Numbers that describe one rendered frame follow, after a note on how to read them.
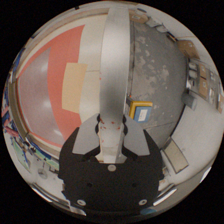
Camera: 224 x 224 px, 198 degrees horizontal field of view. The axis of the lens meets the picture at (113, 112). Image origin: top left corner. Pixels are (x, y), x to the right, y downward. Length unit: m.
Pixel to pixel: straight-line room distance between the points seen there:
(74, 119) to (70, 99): 0.05
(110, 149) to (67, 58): 0.23
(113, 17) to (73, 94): 0.18
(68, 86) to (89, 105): 0.06
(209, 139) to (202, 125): 0.74
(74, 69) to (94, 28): 0.10
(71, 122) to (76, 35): 0.21
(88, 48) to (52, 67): 0.09
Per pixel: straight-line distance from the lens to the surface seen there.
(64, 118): 0.20
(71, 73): 0.16
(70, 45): 0.18
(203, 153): 3.50
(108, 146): 0.17
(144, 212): 0.28
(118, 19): 0.15
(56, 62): 0.19
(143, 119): 0.42
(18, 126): 0.60
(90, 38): 0.16
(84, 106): 0.16
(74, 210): 0.59
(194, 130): 3.28
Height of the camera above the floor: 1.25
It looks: 59 degrees down
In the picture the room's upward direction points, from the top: 160 degrees clockwise
